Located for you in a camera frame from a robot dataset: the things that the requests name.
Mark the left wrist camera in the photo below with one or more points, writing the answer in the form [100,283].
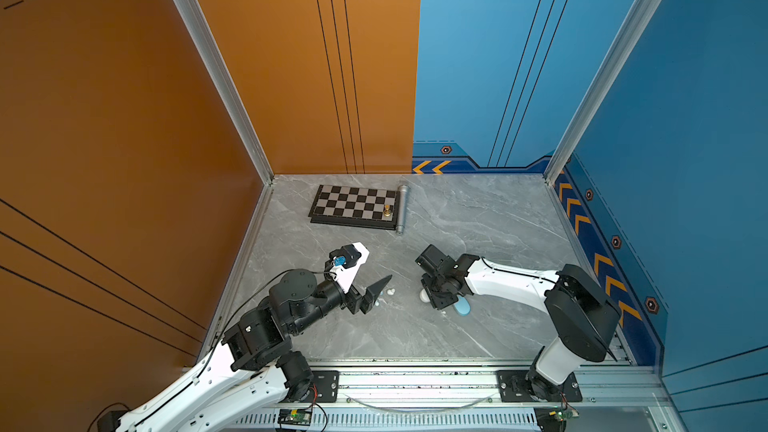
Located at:
[344,263]

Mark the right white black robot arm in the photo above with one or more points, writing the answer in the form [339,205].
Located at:
[583,315]

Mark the right aluminium corner post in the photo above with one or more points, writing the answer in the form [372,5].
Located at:
[633,26]

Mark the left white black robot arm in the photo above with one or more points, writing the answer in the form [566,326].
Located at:
[254,364]

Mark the aluminium corner post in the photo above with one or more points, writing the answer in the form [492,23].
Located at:
[633,26]
[203,38]

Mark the black white chessboard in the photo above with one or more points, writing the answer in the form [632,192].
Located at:
[353,207]

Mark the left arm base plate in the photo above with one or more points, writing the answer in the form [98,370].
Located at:
[323,388]

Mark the left green circuit board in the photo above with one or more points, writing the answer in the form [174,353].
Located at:
[294,419]

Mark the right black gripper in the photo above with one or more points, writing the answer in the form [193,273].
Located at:
[437,304]

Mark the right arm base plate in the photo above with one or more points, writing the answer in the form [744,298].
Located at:
[515,387]

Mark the left aluminium corner post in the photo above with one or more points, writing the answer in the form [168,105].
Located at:
[203,38]

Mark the aluminium front rail frame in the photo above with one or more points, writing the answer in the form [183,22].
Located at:
[412,396]

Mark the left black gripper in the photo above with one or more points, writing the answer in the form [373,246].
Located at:
[369,298]

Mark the right circuit board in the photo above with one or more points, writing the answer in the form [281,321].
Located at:
[554,420]

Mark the blue earbud case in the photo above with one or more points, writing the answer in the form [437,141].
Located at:
[462,307]

